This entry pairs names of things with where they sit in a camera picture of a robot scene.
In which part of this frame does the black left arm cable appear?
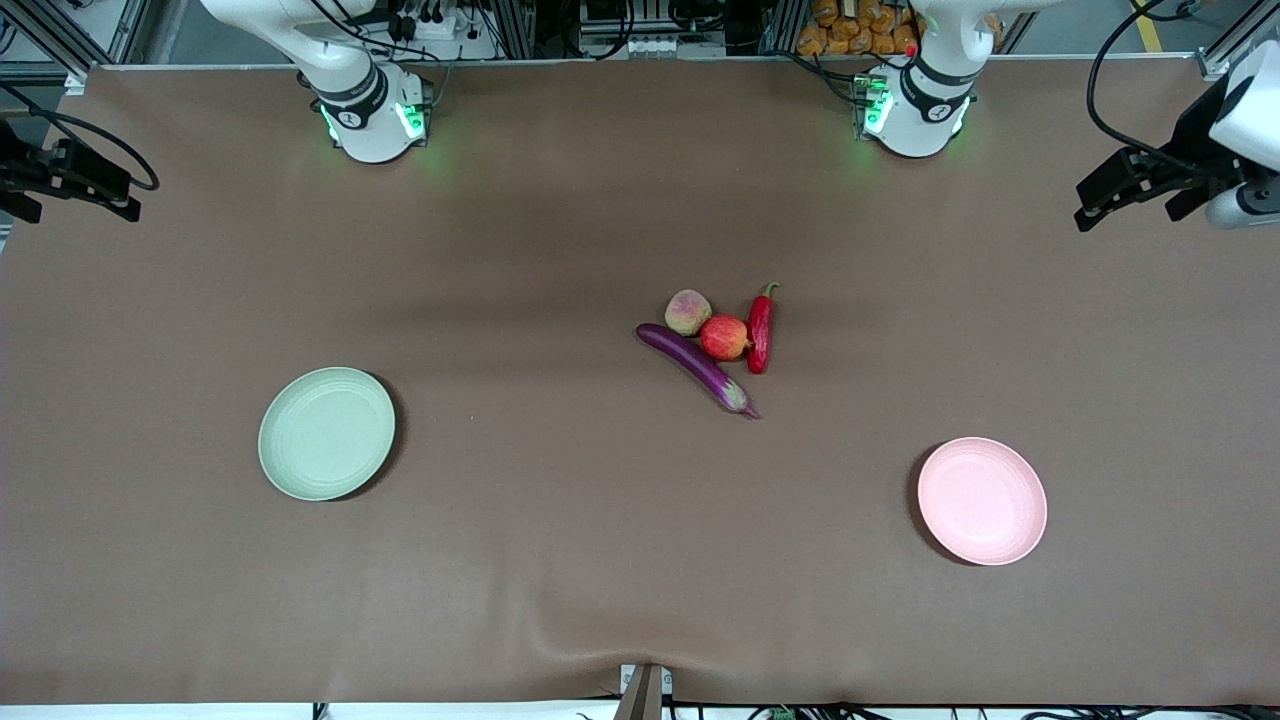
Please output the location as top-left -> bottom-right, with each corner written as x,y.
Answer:
1087,0 -> 1216,171

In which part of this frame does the yellow pink peach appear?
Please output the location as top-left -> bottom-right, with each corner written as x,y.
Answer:
665,289 -> 713,337

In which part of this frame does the long purple eggplant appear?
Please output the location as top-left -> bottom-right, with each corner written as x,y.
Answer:
635,322 -> 763,421

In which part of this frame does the pale green round plate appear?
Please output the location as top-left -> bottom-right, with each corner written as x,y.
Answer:
258,366 -> 397,502

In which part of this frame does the white power strip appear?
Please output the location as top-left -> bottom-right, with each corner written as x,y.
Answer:
383,3 -> 501,61

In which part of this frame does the brown table cloth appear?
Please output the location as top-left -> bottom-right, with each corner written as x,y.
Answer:
0,55 -> 1280,707

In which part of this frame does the red apple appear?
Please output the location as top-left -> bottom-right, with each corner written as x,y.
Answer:
699,314 -> 752,362

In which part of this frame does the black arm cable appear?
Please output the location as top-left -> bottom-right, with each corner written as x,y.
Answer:
1087,0 -> 1216,171
0,83 -> 161,193

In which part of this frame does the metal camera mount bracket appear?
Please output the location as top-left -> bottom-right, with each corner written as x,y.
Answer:
618,663 -> 673,720

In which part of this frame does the pink round plate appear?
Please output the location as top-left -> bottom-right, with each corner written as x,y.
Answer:
917,436 -> 1049,567

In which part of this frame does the aluminium frame profile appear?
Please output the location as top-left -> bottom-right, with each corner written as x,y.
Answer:
0,0 -> 103,96
1195,0 -> 1280,83

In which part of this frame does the orange toy food pile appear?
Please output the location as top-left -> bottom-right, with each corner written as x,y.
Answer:
795,0 -> 1003,57

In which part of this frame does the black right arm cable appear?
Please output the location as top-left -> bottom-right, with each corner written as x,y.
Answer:
0,83 -> 161,193

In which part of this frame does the red chili pepper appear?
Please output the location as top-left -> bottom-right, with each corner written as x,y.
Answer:
746,282 -> 781,376

